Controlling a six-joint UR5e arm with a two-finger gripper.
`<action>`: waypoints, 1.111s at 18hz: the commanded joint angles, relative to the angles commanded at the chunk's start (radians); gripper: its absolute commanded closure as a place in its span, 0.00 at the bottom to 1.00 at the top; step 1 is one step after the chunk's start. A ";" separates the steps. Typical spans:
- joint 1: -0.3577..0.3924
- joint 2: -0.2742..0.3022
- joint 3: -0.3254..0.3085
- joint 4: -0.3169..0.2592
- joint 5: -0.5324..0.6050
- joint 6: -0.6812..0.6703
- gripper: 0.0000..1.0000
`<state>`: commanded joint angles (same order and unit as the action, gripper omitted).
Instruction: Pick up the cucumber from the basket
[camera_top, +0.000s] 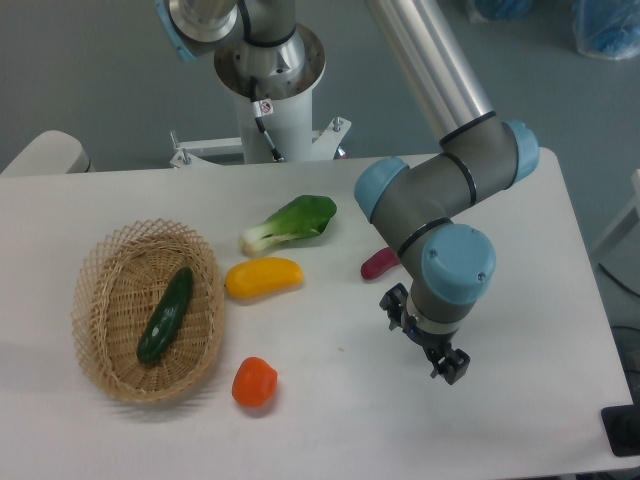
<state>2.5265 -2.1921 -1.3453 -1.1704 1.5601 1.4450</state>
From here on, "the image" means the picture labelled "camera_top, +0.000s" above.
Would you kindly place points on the white chair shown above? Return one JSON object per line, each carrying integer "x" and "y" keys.
{"x": 50, "y": 153}

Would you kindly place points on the blue plastic bag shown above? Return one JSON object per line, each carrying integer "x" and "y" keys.
{"x": 606, "y": 30}
{"x": 500, "y": 10}

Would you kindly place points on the black device at edge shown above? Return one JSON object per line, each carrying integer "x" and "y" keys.
{"x": 621, "y": 424}

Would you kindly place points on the woven wicker basket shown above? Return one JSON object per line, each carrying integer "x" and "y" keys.
{"x": 119, "y": 286}

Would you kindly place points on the green bok choy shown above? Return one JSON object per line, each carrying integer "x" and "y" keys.
{"x": 307, "y": 216}

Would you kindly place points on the orange bell pepper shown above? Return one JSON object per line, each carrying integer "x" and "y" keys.
{"x": 255, "y": 383}

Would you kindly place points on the blue plastic bag left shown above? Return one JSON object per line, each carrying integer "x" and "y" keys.
{"x": 500, "y": 10}

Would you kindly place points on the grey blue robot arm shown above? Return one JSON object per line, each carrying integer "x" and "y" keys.
{"x": 412, "y": 208}

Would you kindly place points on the purple sweet potato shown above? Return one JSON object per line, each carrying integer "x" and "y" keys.
{"x": 378, "y": 264}

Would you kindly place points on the green cucumber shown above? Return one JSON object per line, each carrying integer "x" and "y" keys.
{"x": 167, "y": 318}

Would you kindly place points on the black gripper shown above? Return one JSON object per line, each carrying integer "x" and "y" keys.
{"x": 434, "y": 337}

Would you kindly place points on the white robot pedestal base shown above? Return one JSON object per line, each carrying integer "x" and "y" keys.
{"x": 272, "y": 90}

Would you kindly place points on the yellow bell pepper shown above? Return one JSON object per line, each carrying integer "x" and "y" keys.
{"x": 262, "y": 276}

